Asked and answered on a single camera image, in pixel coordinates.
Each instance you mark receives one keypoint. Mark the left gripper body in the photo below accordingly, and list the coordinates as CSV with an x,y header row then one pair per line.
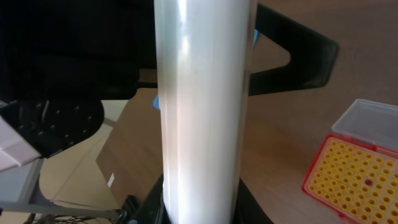
x,y
68,56

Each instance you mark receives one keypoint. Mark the red and yellow tip box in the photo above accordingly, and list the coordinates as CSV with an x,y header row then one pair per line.
x,y
354,180

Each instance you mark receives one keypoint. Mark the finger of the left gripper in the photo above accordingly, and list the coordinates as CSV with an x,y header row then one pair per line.
x,y
311,62

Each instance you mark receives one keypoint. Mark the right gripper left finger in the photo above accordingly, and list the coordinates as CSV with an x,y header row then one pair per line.
x,y
152,205

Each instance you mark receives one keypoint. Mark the white pipette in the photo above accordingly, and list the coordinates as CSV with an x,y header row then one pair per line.
x,y
202,109

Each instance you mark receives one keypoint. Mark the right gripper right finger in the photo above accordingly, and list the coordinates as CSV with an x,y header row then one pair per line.
x,y
248,208

